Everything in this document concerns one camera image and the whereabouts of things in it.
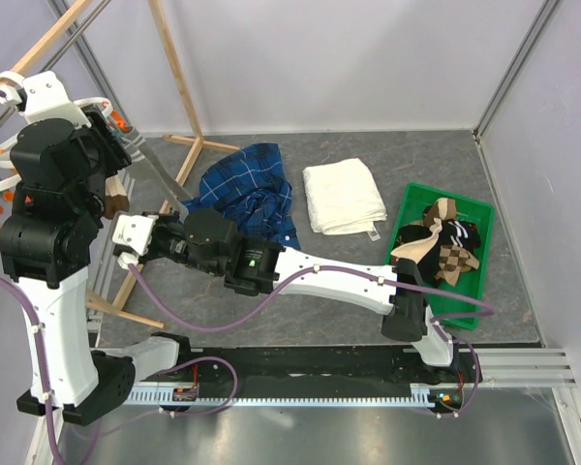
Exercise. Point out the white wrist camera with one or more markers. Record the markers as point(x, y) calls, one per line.
point(131, 236)
point(40, 97)

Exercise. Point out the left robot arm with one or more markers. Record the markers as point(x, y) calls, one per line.
point(45, 249)

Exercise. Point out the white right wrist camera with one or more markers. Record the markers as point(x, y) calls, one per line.
point(131, 236)

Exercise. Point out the grey white striped sock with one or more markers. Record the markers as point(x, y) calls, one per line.
point(146, 165)

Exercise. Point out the blue plaid shirt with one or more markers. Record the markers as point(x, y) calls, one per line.
point(250, 188)

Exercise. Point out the white round sock hanger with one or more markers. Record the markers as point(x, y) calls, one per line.
point(102, 103)

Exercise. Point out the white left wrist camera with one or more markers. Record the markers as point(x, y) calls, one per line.
point(40, 97)

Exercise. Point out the brown cream striped sock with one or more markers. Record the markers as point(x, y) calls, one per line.
point(443, 209)

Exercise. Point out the black white striped sock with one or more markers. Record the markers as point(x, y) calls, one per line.
point(426, 257)

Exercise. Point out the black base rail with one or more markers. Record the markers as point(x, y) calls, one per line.
point(318, 372)

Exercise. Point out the white folded towel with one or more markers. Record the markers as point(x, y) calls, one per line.
point(343, 198)

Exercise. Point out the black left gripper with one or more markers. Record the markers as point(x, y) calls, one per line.
point(117, 157)

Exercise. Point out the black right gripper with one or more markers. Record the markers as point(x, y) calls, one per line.
point(166, 220)

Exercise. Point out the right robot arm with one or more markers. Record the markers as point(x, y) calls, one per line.
point(208, 242)

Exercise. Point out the wooden drying rack frame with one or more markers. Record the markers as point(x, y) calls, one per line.
point(198, 142)

